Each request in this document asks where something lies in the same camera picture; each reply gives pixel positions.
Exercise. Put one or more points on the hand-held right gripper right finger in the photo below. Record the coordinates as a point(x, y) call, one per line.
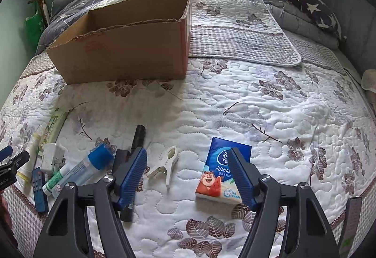
point(242, 178)

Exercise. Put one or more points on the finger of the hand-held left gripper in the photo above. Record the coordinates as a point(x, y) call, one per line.
point(16, 162)
point(4, 153)

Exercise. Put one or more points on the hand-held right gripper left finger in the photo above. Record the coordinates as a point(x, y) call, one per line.
point(130, 178)

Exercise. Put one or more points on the blue tissue pack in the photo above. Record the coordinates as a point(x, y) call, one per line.
point(217, 158)

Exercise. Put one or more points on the blue remote control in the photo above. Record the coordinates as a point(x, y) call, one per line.
point(39, 190)

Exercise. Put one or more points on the white power adapter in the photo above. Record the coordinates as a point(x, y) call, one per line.
point(51, 158)

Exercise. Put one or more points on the clear bottle with blue cap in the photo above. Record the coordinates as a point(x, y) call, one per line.
point(97, 158)

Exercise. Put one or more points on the green and white tube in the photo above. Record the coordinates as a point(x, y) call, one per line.
point(54, 181)

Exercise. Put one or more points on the white clothespin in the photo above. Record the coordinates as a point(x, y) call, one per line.
point(169, 158)

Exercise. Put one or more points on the green snack packet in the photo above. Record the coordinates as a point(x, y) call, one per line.
point(54, 125)

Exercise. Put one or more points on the brown cardboard box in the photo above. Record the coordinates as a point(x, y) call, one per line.
point(117, 49)

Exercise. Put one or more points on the green plastic bag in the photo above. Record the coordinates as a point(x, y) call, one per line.
point(35, 28)

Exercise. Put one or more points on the dark grey star pillow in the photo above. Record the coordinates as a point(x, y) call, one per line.
point(67, 8)

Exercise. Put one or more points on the beige crumpled cloth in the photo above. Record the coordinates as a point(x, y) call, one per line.
point(369, 81)

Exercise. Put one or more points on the grey folded blanket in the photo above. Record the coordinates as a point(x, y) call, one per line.
point(302, 28)

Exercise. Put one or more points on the dark star-print pillow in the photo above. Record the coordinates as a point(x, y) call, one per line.
point(311, 8)

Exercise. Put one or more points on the grey padded headboard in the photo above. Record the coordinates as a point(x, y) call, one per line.
point(346, 11)

